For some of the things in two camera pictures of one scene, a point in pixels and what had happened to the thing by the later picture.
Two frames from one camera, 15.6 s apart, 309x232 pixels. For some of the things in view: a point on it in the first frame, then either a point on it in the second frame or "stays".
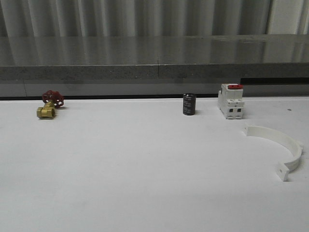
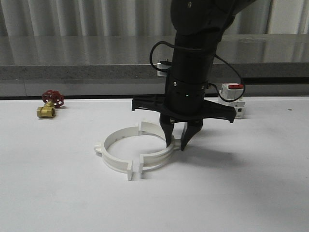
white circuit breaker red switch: (230, 101) stays
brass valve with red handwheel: (53, 99) stays
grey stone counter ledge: (273, 65) stays
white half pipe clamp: (283, 171) -> (149, 160)
